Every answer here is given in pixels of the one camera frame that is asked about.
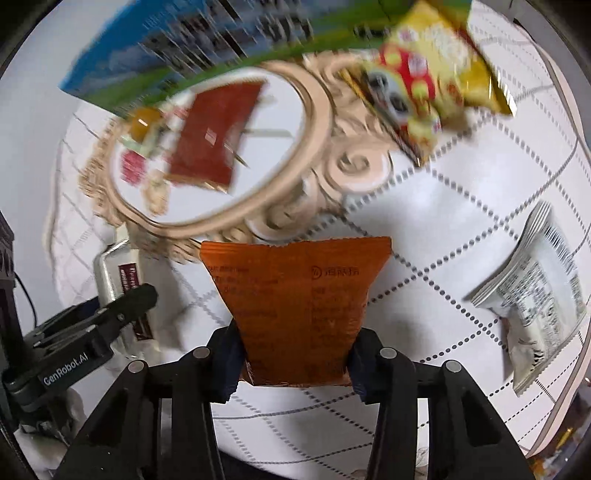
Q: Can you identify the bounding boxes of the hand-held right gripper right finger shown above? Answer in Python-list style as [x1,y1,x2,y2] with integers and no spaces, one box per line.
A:
[348,327,532,480]

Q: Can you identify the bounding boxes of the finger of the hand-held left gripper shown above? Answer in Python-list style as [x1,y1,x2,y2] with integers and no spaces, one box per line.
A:
[25,283,158,352]

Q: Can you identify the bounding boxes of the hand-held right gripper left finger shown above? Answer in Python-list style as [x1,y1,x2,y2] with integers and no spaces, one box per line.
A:
[69,323,245,480]

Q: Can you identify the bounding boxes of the white snack packet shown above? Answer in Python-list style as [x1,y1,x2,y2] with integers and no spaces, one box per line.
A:
[92,237,160,356]

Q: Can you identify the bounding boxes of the orange snack packet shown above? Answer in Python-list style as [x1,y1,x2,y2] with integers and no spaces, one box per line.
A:
[199,237,393,387]

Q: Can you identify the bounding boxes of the printed cardboard box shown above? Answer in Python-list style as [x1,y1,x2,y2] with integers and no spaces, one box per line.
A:
[59,0,472,118]

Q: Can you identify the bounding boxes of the white diamond pattern quilt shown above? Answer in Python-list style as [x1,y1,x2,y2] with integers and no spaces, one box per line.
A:
[44,0,591,467]

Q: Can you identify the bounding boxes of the silver printed snack packet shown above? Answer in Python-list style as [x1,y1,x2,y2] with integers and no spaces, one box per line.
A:
[468,200,587,395]

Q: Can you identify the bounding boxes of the dark red snack packet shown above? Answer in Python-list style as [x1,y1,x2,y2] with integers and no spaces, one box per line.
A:
[164,79,269,190]

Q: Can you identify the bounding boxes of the yellow panda snack packet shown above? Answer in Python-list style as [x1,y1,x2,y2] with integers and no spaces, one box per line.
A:
[355,0,518,167]

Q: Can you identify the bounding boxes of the black cable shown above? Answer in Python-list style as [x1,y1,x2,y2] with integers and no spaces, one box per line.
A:
[14,271,40,330]

